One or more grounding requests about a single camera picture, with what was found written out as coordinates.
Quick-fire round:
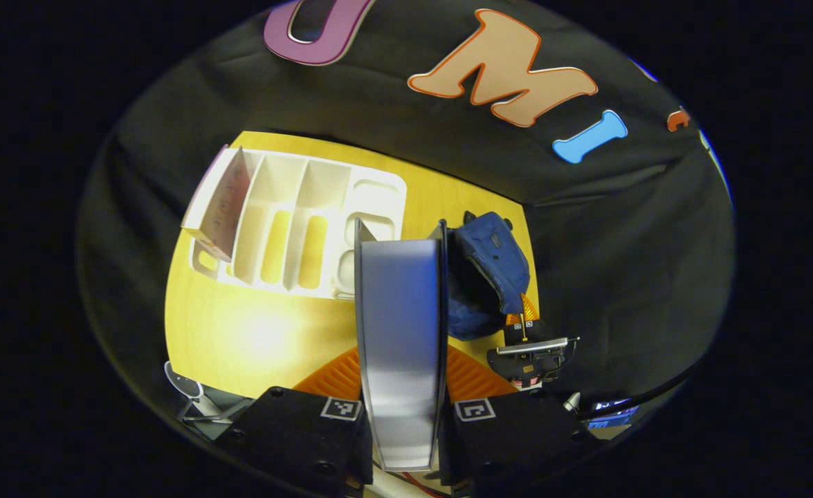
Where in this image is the black cable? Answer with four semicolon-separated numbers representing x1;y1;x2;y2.
564;358;702;420

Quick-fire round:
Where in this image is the white plastic bookshelf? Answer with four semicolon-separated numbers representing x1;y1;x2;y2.
190;147;408;302

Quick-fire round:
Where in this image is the black backdrop cloth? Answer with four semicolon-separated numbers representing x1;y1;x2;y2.
77;0;736;443

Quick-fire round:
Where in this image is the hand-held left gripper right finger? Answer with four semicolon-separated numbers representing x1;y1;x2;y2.
441;344;591;486

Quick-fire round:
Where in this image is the blue lit screen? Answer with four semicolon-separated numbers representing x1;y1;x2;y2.
589;397;641;430

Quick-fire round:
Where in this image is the blue schoolbag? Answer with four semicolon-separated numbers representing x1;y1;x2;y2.
446;210;532;342

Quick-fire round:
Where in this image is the grey book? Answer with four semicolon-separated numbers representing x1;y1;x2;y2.
354;217;450;473

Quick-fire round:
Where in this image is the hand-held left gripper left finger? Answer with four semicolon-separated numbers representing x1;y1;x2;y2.
216;346;374;498

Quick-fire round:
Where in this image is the pink book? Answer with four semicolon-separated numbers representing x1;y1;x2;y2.
181;144;253;263

